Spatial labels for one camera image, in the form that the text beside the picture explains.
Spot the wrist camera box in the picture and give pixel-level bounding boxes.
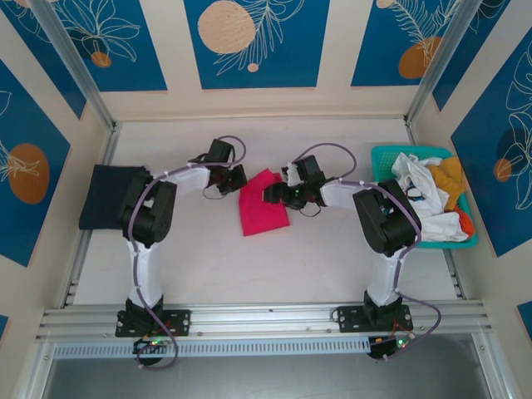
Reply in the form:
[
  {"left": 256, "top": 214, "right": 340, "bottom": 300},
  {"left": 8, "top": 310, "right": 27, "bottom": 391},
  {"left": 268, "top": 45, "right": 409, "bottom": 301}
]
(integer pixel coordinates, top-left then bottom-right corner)
[
  {"left": 206, "top": 139, "right": 236, "bottom": 165},
  {"left": 281, "top": 155, "right": 326, "bottom": 186}
]

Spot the aluminium frame post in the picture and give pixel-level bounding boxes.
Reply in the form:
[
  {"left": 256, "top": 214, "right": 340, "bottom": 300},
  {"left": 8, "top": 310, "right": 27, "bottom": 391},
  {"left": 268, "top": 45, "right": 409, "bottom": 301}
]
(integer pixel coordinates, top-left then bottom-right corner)
[
  {"left": 31, "top": 0, "right": 117, "bottom": 132},
  {"left": 403, "top": 0, "right": 485, "bottom": 126}
]

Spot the white slotted cable duct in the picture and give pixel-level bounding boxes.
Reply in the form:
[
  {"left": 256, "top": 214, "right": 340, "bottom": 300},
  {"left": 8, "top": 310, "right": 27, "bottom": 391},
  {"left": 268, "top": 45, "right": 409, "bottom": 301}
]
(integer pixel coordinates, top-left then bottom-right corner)
[{"left": 52, "top": 337, "right": 373, "bottom": 359}]

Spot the pile of clothes in basket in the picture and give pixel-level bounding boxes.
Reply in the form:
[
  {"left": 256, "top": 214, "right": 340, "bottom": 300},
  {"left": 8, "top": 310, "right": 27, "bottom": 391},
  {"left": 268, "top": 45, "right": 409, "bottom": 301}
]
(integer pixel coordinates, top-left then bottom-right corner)
[{"left": 390, "top": 152, "right": 470, "bottom": 244}]

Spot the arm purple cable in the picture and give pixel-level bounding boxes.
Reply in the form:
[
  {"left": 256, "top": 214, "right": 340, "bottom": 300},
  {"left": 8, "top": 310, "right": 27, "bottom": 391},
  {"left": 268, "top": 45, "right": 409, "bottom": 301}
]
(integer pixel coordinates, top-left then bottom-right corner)
[
  {"left": 288, "top": 142, "right": 442, "bottom": 363},
  {"left": 126, "top": 135, "right": 249, "bottom": 371}
]

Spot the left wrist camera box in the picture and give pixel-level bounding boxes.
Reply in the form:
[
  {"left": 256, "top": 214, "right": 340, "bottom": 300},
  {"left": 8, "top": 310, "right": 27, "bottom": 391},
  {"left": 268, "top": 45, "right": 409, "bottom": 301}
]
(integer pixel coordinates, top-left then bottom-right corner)
[{"left": 206, "top": 139, "right": 236, "bottom": 165}]

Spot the teal plastic basket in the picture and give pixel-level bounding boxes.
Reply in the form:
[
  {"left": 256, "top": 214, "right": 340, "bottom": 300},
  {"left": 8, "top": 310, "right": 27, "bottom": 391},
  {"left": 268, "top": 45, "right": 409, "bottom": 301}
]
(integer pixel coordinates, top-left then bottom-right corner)
[{"left": 370, "top": 145, "right": 480, "bottom": 251}]

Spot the aluminium mounting rail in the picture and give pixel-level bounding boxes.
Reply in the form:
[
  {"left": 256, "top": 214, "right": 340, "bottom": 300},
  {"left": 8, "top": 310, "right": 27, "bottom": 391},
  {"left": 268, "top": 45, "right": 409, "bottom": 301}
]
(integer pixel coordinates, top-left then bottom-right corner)
[{"left": 35, "top": 301, "right": 494, "bottom": 342}]

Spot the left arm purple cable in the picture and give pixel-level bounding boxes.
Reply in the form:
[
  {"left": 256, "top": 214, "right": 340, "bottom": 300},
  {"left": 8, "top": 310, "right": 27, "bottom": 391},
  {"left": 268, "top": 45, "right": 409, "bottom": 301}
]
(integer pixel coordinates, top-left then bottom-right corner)
[{"left": 126, "top": 135, "right": 249, "bottom": 371}]

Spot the left gripper thin black cable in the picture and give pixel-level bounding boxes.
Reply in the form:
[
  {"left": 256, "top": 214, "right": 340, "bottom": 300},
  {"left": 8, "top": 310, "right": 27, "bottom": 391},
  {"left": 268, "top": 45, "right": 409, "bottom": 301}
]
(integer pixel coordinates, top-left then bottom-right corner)
[{"left": 202, "top": 185, "right": 229, "bottom": 201}]

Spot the pink t-shirt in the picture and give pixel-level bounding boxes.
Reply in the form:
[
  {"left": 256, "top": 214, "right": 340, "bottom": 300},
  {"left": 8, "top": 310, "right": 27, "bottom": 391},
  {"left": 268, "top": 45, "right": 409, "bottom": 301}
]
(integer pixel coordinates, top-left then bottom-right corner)
[{"left": 238, "top": 168, "right": 291, "bottom": 238}]

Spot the right gripper thin black cable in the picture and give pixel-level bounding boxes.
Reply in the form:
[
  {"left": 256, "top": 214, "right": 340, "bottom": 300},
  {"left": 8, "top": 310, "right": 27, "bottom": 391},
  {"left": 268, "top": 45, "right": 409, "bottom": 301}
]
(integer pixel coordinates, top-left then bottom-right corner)
[{"left": 298, "top": 202, "right": 324, "bottom": 219}]

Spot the mustard yellow t-shirt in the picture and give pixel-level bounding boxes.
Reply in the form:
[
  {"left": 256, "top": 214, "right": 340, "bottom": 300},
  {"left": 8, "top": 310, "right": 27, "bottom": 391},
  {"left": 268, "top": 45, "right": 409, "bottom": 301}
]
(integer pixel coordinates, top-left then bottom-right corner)
[{"left": 427, "top": 156, "right": 466, "bottom": 213}]

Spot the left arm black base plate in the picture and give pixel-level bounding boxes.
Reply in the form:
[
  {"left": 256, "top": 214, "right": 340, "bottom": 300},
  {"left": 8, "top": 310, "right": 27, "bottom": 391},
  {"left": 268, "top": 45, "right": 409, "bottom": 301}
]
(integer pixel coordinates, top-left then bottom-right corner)
[{"left": 115, "top": 309, "right": 192, "bottom": 337}]

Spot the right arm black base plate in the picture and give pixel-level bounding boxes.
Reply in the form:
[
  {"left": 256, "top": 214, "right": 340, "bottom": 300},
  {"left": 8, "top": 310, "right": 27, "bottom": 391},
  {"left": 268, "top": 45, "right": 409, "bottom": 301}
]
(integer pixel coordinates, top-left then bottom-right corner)
[{"left": 334, "top": 306, "right": 415, "bottom": 333}]

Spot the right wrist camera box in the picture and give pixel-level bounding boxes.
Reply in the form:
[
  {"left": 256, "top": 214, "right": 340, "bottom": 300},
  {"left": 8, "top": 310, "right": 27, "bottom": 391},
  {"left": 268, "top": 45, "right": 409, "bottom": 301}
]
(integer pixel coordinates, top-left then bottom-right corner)
[{"left": 281, "top": 155, "right": 326, "bottom": 186}]

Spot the grey metal lower panel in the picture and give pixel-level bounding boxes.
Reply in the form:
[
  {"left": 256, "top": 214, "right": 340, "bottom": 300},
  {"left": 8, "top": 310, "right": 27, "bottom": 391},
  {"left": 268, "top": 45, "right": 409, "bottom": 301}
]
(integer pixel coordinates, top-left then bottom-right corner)
[{"left": 41, "top": 332, "right": 498, "bottom": 399}]

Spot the navy folded t-shirt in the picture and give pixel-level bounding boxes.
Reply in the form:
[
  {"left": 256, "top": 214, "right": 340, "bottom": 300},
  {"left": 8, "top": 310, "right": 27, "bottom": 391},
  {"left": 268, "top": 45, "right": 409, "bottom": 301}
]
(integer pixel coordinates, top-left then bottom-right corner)
[{"left": 77, "top": 164, "right": 150, "bottom": 231}]

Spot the orange t-shirt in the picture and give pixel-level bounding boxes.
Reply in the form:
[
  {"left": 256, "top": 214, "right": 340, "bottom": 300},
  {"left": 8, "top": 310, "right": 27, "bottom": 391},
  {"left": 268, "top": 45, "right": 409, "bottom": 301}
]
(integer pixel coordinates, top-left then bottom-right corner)
[{"left": 455, "top": 209, "right": 477, "bottom": 238}]

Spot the gripper thin black cable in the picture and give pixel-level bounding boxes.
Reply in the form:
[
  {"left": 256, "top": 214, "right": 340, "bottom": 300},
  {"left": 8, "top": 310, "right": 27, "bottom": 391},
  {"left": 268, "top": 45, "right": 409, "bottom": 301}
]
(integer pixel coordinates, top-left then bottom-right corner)
[
  {"left": 298, "top": 202, "right": 324, "bottom": 219},
  {"left": 202, "top": 185, "right": 229, "bottom": 201}
]

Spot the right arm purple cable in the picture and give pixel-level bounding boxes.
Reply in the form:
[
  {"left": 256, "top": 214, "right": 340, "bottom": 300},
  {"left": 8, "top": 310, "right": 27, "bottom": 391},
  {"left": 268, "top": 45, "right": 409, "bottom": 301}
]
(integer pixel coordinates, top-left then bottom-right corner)
[{"left": 288, "top": 142, "right": 442, "bottom": 363}]

